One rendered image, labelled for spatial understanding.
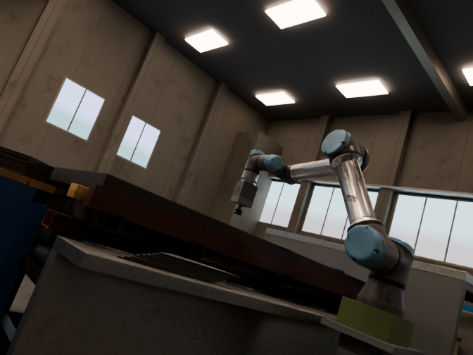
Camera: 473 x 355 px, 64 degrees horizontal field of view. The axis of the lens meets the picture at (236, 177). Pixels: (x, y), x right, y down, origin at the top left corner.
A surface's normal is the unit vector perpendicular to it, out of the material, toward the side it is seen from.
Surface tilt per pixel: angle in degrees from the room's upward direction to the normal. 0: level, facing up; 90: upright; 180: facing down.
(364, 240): 95
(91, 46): 90
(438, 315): 90
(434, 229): 90
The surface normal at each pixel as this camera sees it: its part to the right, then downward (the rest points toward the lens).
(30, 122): 0.67, 0.07
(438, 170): -0.67, -0.37
